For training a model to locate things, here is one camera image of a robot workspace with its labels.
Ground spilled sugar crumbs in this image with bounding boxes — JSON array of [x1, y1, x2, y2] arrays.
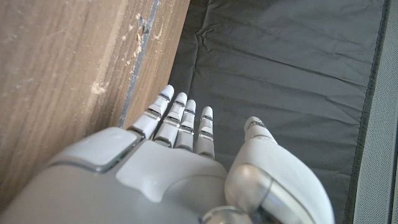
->
[[89, 12, 147, 96]]

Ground black backdrop curtain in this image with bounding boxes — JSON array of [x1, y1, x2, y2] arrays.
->
[[167, 0, 391, 224]]

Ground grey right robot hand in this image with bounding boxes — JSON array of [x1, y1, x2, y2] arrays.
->
[[0, 84, 336, 224]]

